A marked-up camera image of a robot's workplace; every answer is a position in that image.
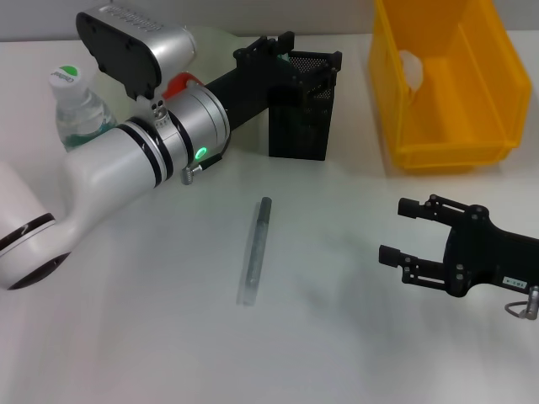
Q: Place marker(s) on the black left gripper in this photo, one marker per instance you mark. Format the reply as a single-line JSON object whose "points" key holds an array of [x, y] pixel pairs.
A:
{"points": [[252, 88]]}

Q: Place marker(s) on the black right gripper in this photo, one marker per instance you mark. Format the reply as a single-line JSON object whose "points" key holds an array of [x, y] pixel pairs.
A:
{"points": [[492, 256]]}

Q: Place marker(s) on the white paper ball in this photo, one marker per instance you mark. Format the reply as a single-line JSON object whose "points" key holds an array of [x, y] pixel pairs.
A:
{"points": [[412, 69]]}

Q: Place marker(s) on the orange fruit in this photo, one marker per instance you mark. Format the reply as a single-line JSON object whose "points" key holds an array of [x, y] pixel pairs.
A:
{"points": [[177, 84]]}

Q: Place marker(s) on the grey pen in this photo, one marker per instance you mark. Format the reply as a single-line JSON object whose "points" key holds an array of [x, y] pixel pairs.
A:
{"points": [[257, 244]]}

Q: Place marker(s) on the clear water bottle green label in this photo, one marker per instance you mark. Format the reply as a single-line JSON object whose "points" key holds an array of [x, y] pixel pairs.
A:
{"points": [[76, 113]]}

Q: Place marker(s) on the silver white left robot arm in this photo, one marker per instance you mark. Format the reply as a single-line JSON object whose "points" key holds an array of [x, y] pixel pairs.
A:
{"points": [[105, 177]]}

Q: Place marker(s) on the black mesh pen holder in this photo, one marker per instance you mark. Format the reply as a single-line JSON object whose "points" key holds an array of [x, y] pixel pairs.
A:
{"points": [[299, 134]]}

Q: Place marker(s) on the pale green wavy fruit plate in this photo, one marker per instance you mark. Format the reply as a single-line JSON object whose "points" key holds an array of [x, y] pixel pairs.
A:
{"points": [[215, 54]]}

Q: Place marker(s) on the yellow plastic bin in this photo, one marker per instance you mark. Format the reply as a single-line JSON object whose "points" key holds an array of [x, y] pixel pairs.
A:
{"points": [[455, 118]]}

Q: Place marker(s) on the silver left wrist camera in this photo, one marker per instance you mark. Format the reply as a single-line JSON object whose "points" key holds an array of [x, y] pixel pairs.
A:
{"points": [[139, 46]]}

